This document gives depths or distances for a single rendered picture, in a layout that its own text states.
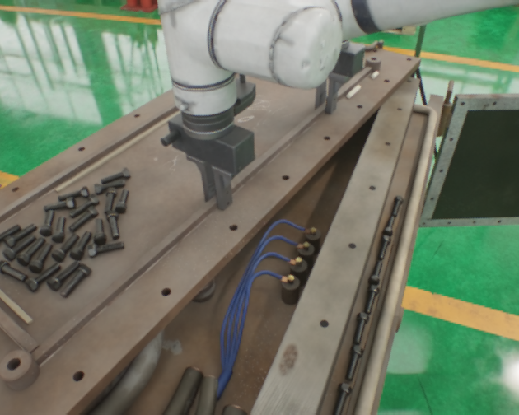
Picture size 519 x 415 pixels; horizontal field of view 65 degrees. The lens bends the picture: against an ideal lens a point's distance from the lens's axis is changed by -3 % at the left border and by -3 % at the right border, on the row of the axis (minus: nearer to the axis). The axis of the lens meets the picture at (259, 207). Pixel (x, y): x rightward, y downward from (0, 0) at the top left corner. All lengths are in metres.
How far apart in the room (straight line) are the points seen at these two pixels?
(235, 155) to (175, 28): 0.18
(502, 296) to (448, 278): 0.28
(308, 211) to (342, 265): 0.26
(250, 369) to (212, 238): 0.21
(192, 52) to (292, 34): 0.14
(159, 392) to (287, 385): 0.22
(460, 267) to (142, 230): 2.11
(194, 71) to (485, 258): 2.33
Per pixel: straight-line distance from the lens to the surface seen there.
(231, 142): 0.59
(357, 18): 0.57
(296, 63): 0.45
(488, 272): 2.62
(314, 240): 0.78
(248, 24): 0.48
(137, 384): 0.64
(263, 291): 0.76
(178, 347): 0.72
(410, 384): 2.11
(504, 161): 1.65
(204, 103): 0.57
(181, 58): 0.55
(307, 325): 0.60
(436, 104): 1.34
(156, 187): 0.78
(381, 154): 0.89
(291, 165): 0.80
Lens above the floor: 1.85
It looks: 43 degrees down
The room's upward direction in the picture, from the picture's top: 2 degrees counter-clockwise
